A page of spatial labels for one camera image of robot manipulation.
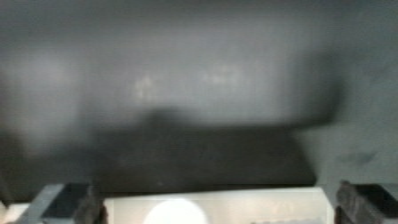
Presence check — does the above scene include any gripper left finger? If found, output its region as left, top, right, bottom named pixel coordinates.
left=16, top=183, right=107, bottom=224

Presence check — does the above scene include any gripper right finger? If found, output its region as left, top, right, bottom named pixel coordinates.
left=334, top=181, right=398, bottom=224

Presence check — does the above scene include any white drawer box with knob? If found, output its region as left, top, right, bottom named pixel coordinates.
left=105, top=187, right=334, bottom=224

